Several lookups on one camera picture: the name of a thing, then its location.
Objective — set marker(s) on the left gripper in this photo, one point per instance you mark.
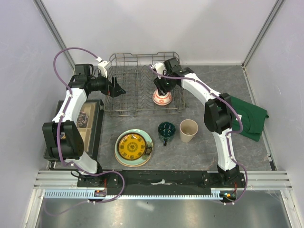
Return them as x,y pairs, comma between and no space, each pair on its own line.
113,89

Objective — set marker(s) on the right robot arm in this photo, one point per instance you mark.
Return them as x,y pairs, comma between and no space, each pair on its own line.
218,110

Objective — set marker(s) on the grey wire dish rack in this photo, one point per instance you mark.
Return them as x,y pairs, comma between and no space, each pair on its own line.
136,79

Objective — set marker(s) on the white red patterned bowl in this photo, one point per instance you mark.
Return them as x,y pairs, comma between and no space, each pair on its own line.
161,100

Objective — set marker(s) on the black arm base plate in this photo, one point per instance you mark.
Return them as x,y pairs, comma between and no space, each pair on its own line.
159,182

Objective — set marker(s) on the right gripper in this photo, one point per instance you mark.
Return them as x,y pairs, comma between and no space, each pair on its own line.
159,83

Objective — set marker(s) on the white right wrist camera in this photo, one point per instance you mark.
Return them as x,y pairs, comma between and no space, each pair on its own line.
159,68

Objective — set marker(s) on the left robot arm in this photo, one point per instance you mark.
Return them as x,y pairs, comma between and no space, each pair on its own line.
62,137

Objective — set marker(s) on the yellow black patterned plate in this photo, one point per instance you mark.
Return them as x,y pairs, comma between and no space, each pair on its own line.
131,146

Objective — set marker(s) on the beige plastic cup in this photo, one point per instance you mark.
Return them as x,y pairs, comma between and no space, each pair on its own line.
188,129

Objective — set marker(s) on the green folded cloth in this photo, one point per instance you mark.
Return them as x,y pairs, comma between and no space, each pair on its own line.
252,117

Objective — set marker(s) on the black framed compartment box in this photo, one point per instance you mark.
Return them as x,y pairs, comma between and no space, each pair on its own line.
89,125

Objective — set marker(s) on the dark green mug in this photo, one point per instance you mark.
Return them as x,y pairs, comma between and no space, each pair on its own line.
166,132

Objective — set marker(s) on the mint green flower plate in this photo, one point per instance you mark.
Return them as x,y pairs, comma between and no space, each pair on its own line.
142,133

